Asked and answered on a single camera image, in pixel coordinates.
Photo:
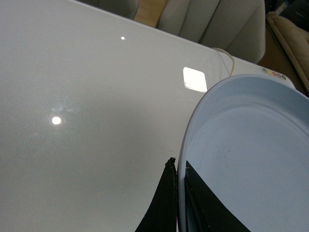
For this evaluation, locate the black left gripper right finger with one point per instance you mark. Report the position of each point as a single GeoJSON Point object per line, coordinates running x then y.
{"type": "Point", "coordinates": [204, 211]}

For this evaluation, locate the light blue round plate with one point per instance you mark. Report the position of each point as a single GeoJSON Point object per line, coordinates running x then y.
{"type": "Point", "coordinates": [248, 139]}

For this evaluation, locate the grey upholstered chair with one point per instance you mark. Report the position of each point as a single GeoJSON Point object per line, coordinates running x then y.
{"type": "Point", "coordinates": [235, 26]}
{"type": "Point", "coordinates": [124, 8]}

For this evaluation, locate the right grey upholstered chair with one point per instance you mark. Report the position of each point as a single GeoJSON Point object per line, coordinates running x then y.
{"type": "Point", "coordinates": [235, 26]}

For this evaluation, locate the beige sofa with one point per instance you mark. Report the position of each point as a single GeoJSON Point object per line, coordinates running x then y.
{"type": "Point", "coordinates": [295, 44]}

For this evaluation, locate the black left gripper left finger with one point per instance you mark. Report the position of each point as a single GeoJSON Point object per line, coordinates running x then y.
{"type": "Point", "coordinates": [161, 215]}

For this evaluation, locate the left grey upholstered chair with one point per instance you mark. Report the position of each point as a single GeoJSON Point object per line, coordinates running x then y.
{"type": "Point", "coordinates": [124, 8]}

